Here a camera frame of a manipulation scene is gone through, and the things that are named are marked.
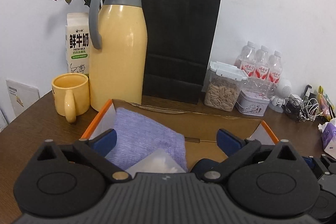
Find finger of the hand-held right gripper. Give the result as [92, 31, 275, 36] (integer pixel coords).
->
[302, 154, 336, 180]

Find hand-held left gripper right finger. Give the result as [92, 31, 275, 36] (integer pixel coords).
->
[204, 128, 302, 183]

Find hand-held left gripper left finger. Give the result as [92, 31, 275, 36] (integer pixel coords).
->
[36, 129, 129, 183]

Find red cardboard box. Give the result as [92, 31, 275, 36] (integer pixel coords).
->
[80, 98, 279, 175]

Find navy zip case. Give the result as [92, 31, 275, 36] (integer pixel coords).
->
[190, 158, 229, 181]

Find purple cloth pouch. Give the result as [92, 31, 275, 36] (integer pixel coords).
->
[105, 107, 188, 172]

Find iridescent white plastic pouch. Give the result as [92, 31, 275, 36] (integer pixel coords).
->
[125, 149, 186, 175]

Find purple tissue pack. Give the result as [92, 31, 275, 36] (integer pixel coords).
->
[318, 117, 336, 154]

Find white floral tin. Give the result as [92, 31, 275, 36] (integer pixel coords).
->
[235, 89, 271, 118]

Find clear container of seeds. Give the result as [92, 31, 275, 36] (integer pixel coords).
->
[204, 61, 248, 112]

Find colourful snack packet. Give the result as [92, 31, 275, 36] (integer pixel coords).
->
[318, 86, 336, 120]

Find yellow mug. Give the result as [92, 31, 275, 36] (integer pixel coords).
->
[51, 73, 91, 123]

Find black charger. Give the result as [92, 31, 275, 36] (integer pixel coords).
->
[304, 85, 317, 101]

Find white robot figurine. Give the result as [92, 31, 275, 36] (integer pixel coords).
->
[270, 78, 292, 112]

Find water bottle with red label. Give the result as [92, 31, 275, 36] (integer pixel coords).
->
[255, 45, 270, 92]
[267, 50, 283, 92]
[236, 41, 257, 77]

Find yellow thermos jug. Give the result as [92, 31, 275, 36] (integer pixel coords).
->
[88, 0, 148, 112]

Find white milk carton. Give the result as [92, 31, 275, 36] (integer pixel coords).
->
[65, 12, 91, 76]

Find black paper bag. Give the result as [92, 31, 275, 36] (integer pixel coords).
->
[141, 0, 222, 105]

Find tangled black cables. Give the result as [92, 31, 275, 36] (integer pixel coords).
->
[283, 97, 305, 123]

